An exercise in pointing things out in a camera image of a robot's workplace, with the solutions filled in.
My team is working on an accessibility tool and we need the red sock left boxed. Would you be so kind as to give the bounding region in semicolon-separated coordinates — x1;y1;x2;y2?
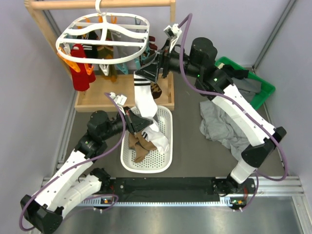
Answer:
69;43;96;92

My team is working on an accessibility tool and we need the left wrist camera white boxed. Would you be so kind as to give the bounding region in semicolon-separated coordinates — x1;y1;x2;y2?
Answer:
109;92;127;107

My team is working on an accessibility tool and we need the brown striped cuff sock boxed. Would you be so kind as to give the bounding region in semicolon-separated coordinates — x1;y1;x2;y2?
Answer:
148;36;158;55

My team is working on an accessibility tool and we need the white perforated plastic basket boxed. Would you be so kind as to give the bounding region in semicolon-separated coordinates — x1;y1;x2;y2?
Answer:
120;105;173;174

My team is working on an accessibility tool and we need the tan ribbed sock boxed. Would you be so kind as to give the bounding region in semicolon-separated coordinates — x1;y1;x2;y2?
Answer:
134;137;156;163

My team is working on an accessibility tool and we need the purple cable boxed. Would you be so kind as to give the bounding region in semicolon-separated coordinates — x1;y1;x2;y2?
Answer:
19;92;127;231
179;13;290;213

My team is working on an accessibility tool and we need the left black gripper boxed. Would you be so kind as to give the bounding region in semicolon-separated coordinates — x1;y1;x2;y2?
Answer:
101;106;153;140

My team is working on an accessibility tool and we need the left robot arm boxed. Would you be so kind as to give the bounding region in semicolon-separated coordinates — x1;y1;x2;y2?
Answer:
20;107;153;234

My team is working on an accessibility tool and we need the green plastic bin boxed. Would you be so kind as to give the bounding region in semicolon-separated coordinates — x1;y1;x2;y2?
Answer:
215;57;275;110

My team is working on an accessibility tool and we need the white oval clip hanger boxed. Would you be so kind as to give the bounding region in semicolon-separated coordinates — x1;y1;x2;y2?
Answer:
55;0;150;65

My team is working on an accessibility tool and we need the wooden drying rack frame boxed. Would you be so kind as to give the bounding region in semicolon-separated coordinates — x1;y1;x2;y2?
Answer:
24;0;176;112

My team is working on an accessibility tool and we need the brown argyle sock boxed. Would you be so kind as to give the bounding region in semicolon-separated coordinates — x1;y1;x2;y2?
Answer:
150;82;162;99

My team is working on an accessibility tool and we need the olive striped sock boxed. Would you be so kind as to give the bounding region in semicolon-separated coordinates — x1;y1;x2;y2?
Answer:
97;46;117;83

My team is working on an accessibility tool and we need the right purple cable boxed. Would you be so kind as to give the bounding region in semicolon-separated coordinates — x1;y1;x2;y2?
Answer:
179;13;290;213

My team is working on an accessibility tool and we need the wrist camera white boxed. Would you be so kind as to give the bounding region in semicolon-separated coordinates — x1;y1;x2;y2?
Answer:
109;92;127;107
163;23;182;52

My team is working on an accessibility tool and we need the black white striped sock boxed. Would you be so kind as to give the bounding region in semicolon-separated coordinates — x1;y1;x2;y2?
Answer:
82;31;98;59

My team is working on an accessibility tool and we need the clothes pile in bin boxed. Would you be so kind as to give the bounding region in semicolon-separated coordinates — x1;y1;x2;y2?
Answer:
219;63;262;103

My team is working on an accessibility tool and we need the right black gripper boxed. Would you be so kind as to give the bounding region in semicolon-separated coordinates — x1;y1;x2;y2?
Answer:
135;39;202;84

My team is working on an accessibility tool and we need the grey cloth on table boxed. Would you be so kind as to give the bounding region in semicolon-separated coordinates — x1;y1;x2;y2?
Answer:
199;100;249;160

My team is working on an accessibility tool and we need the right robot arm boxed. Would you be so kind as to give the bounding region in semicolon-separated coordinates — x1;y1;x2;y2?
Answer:
135;37;287;193

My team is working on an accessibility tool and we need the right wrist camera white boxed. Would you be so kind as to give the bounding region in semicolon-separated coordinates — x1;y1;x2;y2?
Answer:
163;23;182;52

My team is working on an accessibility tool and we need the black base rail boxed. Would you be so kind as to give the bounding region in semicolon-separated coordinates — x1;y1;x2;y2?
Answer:
101;177;255;202

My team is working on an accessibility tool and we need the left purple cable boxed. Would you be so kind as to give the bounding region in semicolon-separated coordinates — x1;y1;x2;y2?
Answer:
19;92;127;231

